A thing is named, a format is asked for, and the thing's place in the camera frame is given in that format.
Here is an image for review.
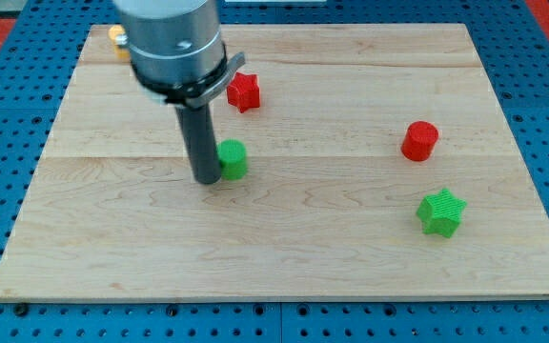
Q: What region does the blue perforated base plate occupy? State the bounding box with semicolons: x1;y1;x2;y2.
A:
0;0;549;342

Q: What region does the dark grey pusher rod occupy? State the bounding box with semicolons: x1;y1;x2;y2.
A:
175;105;221;185

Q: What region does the yellow block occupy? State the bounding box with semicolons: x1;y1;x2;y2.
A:
108;25;130;61

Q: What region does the red cylinder block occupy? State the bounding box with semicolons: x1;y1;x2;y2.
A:
400;121;439;162

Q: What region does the green cylinder block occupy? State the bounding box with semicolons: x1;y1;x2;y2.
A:
217;139;248;180

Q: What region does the green star block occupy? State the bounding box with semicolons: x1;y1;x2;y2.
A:
416;188;467;238

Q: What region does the light wooden board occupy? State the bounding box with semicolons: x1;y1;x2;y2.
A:
0;24;549;303

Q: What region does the red star block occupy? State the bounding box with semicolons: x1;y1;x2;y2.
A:
226;72;261;112

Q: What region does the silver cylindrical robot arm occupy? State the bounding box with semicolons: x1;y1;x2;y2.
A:
113;0;246;185

